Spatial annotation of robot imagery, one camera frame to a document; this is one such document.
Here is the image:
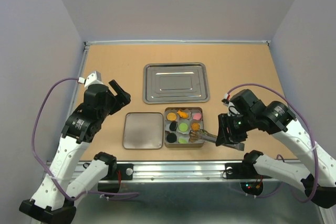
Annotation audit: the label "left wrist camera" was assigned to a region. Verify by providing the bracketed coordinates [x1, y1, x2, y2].
[77, 71, 103, 88]

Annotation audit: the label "brown flower cookie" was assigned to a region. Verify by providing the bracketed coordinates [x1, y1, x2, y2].
[191, 122, 201, 131]

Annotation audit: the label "aluminium front rail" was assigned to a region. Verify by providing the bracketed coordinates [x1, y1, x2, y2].
[43, 158, 322, 183]

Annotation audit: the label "square cookie tin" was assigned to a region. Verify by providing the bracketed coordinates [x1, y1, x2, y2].
[164, 107, 205, 148]

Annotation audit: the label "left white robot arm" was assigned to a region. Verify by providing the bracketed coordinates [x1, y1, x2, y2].
[19, 78, 131, 223]

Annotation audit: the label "purple cable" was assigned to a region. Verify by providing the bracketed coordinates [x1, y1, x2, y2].
[227, 82, 320, 203]
[31, 77, 139, 201]

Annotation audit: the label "orange round cookie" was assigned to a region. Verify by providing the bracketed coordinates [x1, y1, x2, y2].
[189, 134, 198, 143]

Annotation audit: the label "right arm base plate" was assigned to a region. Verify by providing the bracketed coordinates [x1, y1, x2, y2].
[223, 162, 261, 179]

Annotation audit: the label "black round cookie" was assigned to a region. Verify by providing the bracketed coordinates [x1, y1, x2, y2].
[166, 133, 177, 143]

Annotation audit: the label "square tin lid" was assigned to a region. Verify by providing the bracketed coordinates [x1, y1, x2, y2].
[123, 112, 164, 150]

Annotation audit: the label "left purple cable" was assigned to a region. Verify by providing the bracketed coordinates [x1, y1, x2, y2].
[31, 77, 139, 201]

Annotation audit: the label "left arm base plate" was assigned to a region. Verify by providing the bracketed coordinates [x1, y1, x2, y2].
[109, 163, 134, 181]

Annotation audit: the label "green round cookie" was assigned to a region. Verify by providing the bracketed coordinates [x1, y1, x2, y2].
[178, 123, 188, 132]
[178, 137, 188, 144]

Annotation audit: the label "metal tongs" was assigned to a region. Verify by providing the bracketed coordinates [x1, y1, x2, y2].
[189, 130, 245, 151]

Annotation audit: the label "silver metal tray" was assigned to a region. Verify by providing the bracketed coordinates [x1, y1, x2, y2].
[142, 62, 210, 104]

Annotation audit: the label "pink round cookie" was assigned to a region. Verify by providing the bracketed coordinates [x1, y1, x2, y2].
[193, 112, 202, 121]

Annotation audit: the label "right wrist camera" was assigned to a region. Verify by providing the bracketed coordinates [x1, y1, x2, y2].
[222, 93, 240, 116]

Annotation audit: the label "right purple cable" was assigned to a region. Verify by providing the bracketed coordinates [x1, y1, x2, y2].
[227, 82, 320, 203]

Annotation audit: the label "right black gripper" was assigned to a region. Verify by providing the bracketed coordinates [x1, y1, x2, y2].
[215, 112, 256, 146]

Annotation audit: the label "black sandwich cookie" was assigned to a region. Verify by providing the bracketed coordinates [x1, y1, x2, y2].
[169, 121, 178, 132]

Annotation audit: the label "orange fish cookie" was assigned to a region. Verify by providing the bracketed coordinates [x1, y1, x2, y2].
[177, 110, 189, 119]

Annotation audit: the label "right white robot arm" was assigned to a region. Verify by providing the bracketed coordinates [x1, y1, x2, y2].
[215, 89, 335, 209]

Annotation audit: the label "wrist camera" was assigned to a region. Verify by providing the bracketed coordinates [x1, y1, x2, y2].
[222, 93, 240, 116]
[77, 71, 103, 88]

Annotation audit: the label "orange waffle cookie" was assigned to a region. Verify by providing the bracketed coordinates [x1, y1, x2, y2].
[166, 112, 177, 121]

